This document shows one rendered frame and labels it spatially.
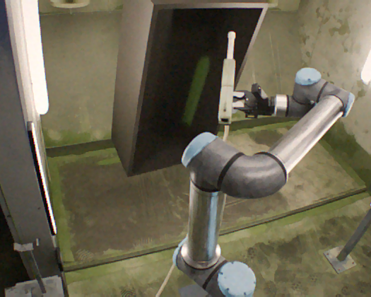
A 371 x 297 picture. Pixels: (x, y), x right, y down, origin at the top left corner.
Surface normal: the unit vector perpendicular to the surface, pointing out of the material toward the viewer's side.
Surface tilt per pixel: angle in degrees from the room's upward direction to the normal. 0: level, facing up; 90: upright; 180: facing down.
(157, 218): 0
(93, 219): 0
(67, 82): 57
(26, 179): 90
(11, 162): 90
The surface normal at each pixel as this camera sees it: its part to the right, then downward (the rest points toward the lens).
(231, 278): 0.17, -0.72
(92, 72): 0.36, 0.11
